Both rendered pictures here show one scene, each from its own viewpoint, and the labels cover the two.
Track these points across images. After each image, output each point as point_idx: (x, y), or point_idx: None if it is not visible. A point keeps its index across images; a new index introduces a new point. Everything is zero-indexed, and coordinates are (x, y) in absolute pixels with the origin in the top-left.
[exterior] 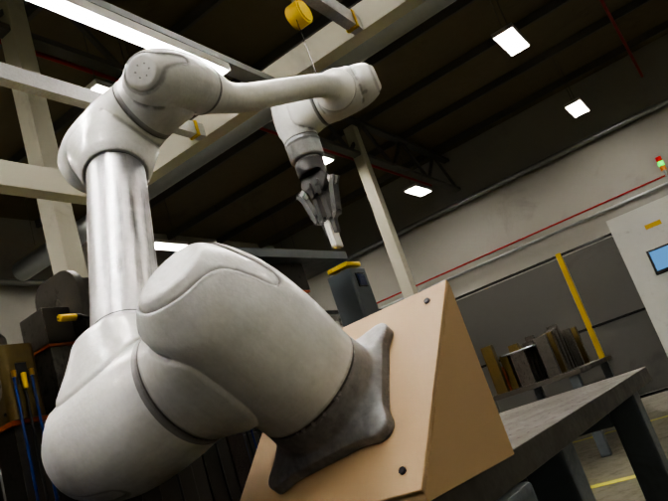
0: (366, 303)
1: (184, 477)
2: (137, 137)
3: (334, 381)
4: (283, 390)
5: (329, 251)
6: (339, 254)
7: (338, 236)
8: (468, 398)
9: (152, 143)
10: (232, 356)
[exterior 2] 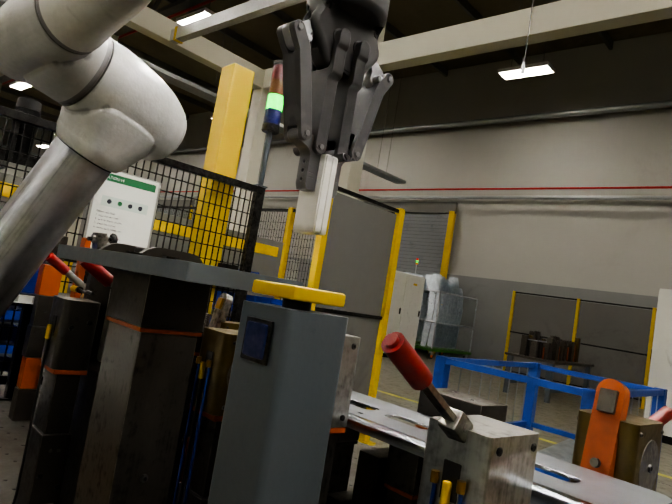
0: (236, 408)
1: (31, 466)
2: (61, 113)
3: None
4: None
5: (156, 260)
6: (171, 269)
7: (312, 200)
8: None
9: (75, 112)
10: None
